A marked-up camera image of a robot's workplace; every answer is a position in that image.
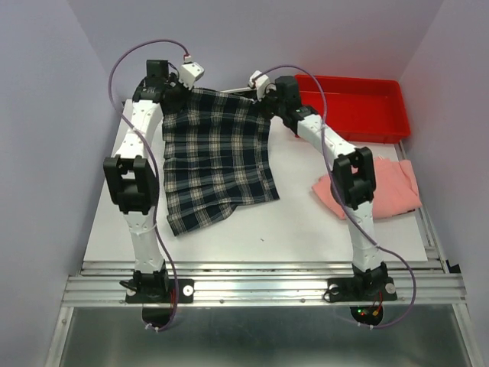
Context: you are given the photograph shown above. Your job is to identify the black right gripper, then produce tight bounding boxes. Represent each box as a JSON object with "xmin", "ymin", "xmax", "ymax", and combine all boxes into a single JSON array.
[{"xmin": 253, "ymin": 85, "xmax": 286, "ymax": 120}]

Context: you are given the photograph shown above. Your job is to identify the navy plaid skirt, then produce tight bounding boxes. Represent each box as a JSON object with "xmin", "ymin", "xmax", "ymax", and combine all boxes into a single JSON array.
[{"xmin": 162, "ymin": 88, "xmax": 280, "ymax": 236}]

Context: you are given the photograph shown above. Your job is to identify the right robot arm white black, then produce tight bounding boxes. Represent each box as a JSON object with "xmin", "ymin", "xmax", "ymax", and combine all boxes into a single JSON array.
[{"xmin": 248, "ymin": 71, "xmax": 388, "ymax": 298}]

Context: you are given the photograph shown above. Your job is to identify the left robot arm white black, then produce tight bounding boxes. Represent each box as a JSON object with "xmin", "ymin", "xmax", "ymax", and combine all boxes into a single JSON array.
[{"xmin": 103, "ymin": 55, "xmax": 203, "ymax": 301}]

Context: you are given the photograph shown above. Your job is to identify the red plastic bin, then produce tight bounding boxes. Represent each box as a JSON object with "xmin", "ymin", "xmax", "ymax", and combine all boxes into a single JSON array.
[{"xmin": 295, "ymin": 74, "xmax": 411, "ymax": 144}]

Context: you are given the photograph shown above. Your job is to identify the pink folded skirt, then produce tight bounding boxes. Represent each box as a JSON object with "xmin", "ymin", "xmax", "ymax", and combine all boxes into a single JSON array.
[{"xmin": 312, "ymin": 156, "xmax": 422, "ymax": 220}]

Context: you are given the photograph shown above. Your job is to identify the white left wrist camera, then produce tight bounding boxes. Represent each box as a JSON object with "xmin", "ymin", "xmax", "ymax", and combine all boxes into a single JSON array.
[{"xmin": 179, "ymin": 62, "xmax": 205, "ymax": 90}]

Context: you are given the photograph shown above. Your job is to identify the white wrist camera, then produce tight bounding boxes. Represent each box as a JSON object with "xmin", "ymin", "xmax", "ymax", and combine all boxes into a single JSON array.
[
  {"xmin": 179, "ymin": 62, "xmax": 205, "ymax": 90},
  {"xmin": 248, "ymin": 70, "xmax": 273, "ymax": 101}
]

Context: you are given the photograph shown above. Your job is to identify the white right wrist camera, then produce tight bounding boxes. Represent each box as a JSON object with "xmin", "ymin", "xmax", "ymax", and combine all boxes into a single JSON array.
[{"xmin": 248, "ymin": 70, "xmax": 273, "ymax": 101}]

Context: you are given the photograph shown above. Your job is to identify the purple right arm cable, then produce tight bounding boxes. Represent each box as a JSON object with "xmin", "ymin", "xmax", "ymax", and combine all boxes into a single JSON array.
[{"xmin": 250, "ymin": 63, "xmax": 418, "ymax": 330}]

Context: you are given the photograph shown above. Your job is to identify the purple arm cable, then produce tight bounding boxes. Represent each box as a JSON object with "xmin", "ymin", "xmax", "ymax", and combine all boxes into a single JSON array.
[
  {"xmin": 107, "ymin": 39, "xmax": 192, "ymax": 333},
  {"xmin": 250, "ymin": 63, "xmax": 418, "ymax": 330}
]

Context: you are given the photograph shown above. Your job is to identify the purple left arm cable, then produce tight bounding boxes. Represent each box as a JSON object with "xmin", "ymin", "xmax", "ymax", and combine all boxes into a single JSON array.
[{"xmin": 107, "ymin": 39, "xmax": 192, "ymax": 333}]

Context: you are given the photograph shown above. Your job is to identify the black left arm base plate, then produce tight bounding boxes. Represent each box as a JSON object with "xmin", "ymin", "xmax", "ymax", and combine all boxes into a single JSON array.
[{"xmin": 119, "ymin": 278, "xmax": 195, "ymax": 328}]

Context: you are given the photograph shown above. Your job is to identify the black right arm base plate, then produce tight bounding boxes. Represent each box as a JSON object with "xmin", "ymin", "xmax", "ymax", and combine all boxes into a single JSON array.
[{"xmin": 322, "ymin": 276, "xmax": 398, "ymax": 329}]

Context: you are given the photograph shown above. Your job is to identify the aluminium rail frame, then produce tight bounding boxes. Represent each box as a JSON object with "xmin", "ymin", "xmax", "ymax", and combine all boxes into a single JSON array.
[{"xmin": 47, "ymin": 137, "xmax": 484, "ymax": 366}]

